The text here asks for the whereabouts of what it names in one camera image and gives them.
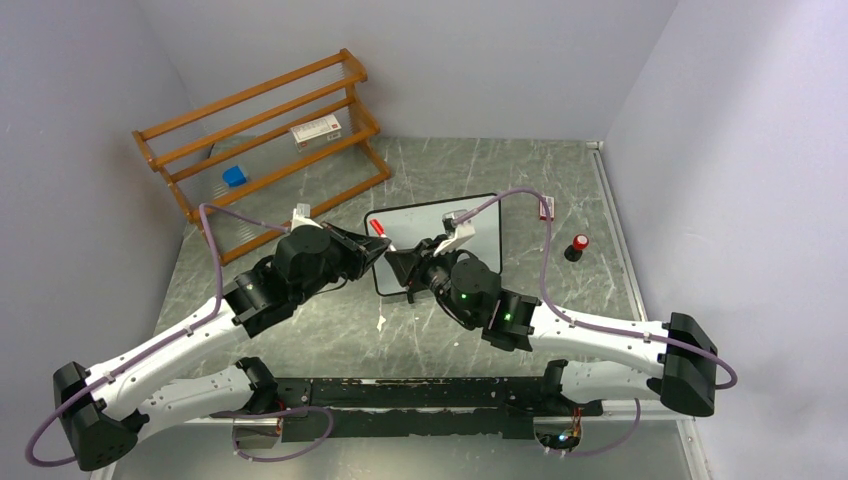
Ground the blue eraser on shelf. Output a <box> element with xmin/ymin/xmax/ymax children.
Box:
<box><xmin>221</xmin><ymin>165</ymin><xmax>249</xmax><ymax>189</ymax></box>

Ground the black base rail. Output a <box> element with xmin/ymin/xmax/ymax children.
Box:
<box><xmin>277</xmin><ymin>376</ymin><xmax>603</xmax><ymax>442</ymax></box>

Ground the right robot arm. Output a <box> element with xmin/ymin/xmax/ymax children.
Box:
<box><xmin>385</xmin><ymin>240</ymin><xmax>718</xmax><ymax>417</ymax></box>

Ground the purple cable at base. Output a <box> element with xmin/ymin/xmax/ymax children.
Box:
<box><xmin>231</xmin><ymin>405</ymin><xmax>335</xmax><ymax>464</ymax></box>

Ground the small whiteboard with black frame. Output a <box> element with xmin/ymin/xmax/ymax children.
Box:
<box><xmin>363</xmin><ymin>192</ymin><xmax>503</xmax><ymax>273</ymax></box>

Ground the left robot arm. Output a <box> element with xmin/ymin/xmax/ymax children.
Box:
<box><xmin>52</xmin><ymin>220</ymin><xmax>391</xmax><ymax>472</ymax></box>

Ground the small red white box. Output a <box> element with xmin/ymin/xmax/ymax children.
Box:
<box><xmin>539</xmin><ymin>195</ymin><xmax>555</xmax><ymax>221</ymax></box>

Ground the wooden tiered shelf rack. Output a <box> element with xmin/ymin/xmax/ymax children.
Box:
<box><xmin>132</xmin><ymin>49</ymin><xmax>392</xmax><ymax>234</ymax></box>

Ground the red black stamp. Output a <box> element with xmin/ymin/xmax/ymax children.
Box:
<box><xmin>563</xmin><ymin>234</ymin><xmax>590</xmax><ymax>262</ymax></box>

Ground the red and white marker pen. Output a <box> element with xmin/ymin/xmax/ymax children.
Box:
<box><xmin>368</xmin><ymin>218</ymin><xmax>397</xmax><ymax>252</ymax></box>

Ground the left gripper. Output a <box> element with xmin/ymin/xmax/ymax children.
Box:
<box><xmin>293</xmin><ymin>221</ymin><xmax>392</xmax><ymax>304</ymax></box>

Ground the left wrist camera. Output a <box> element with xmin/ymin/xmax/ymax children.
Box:
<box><xmin>290</xmin><ymin>203</ymin><xmax>321</xmax><ymax>230</ymax></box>

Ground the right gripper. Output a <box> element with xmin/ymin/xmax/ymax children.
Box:
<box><xmin>384</xmin><ymin>235</ymin><xmax>476</xmax><ymax>328</ymax></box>

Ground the white red box on shelf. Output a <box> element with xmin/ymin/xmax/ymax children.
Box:
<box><xmin>290</xmin><ymin>114</ymin><xmax>342</xmax><ymax>151</ymax></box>

